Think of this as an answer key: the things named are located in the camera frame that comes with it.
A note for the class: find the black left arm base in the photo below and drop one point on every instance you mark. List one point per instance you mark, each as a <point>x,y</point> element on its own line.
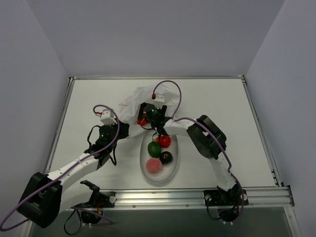
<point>90,212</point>

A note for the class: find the red fake fruit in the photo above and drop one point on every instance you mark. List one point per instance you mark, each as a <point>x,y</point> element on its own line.
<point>164,141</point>

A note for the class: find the red orange fake mango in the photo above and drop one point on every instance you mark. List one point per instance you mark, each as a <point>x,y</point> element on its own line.
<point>141,122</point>

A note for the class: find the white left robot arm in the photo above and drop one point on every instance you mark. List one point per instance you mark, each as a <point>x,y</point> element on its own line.
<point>46,195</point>

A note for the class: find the aluminium front rail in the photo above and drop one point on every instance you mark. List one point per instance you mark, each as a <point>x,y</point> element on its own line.
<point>155,199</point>

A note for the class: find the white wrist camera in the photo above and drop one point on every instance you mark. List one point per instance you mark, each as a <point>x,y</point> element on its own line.
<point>158,98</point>
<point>107,117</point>

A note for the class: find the white oval plate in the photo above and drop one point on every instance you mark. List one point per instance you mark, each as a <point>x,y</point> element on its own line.
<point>168,170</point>

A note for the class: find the pink fake fruit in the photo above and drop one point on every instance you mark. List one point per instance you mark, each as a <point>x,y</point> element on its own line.
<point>154,166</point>

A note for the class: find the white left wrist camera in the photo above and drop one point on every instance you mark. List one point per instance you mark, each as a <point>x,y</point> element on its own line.
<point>107,117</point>

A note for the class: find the white plastic bag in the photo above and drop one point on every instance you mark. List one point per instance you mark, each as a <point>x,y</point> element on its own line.
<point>129,108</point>

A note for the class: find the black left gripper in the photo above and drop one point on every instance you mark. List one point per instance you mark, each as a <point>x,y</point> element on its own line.
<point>124,129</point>

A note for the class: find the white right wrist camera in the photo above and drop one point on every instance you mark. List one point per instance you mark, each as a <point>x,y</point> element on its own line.
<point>158,98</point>

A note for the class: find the green fake lime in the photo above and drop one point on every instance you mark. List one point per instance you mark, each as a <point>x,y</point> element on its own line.
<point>154,149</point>

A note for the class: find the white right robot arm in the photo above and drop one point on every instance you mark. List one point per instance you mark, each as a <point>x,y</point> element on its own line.
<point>206,136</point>

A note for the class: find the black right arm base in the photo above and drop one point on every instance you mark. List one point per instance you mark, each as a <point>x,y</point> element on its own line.
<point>225,206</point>

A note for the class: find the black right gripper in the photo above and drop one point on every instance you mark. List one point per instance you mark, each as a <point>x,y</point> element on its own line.
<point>161,126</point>

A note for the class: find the dark purple fake plum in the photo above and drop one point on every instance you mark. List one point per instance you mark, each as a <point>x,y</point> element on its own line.
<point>166,158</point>

